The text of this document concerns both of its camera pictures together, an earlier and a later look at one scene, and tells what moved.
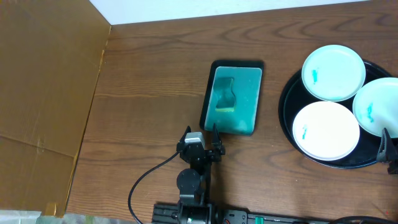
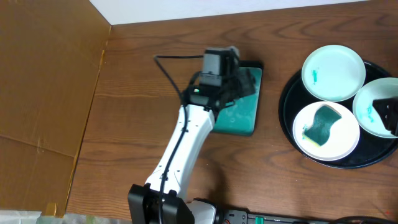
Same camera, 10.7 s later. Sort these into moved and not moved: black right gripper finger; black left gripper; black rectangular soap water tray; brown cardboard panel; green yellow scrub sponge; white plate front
Moved: black left gripper; black right gripper finger; green yellow scrub sponge
Not moved: brown cardboard panel; white plate front; black rectangular soap water tray
